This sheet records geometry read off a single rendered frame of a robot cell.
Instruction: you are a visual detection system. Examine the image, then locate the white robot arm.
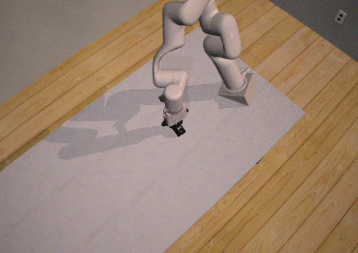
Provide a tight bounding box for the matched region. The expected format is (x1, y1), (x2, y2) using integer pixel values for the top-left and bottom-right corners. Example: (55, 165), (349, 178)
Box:
(153, 0), (250, 115)

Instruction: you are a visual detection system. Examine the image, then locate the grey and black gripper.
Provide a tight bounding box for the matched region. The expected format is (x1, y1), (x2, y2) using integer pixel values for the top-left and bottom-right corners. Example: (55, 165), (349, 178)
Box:
(161, 103), (188, 129)

